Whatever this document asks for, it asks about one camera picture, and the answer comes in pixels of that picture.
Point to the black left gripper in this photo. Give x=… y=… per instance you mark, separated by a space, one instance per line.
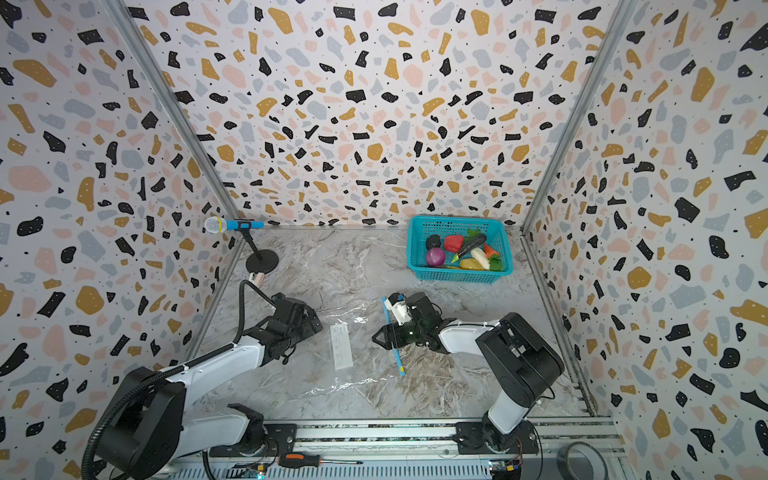
x=307 y=328

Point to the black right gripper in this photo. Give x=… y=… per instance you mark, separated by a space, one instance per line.
x=395 y=333

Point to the clear zip top bag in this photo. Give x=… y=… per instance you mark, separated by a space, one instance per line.
x=347 y=355

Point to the dark avocado toy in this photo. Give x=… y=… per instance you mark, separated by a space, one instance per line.
x=433 y=241

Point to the dark eggplant toy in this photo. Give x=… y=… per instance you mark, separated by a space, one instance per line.
x=475 y=241

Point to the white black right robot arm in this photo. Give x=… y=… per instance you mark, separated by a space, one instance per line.
x=523 y=363

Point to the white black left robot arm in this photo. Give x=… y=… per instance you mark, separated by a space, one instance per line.
x=147 y=424

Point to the pink white small device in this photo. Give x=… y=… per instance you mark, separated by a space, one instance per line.
x=257 y=279

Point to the black microphone stand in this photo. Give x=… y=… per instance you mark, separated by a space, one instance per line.
x=260 y=260

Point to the red strawberry toy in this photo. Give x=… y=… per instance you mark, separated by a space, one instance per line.
x=453 y=243

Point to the teal plastic basket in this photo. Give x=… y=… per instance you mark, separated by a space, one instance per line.
x=420 y=227

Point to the white radish toy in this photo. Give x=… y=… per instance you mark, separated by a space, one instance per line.
x=480 y=257

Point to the blue microphone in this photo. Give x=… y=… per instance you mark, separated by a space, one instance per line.
x=219 y=225

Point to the green lettuce toy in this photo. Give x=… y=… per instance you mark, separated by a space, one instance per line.
x=495 y=263

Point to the orange carrot toy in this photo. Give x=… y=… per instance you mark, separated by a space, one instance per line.
x=490 y=252

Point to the grey tape roll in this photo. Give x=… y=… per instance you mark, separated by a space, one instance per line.
x=581 y=461

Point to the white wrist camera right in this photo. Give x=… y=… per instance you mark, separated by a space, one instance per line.
x=397 y=308

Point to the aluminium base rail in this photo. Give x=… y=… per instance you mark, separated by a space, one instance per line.
x=404 y=449

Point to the orange handle screwdriver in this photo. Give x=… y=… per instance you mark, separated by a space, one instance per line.
x=297 y=460

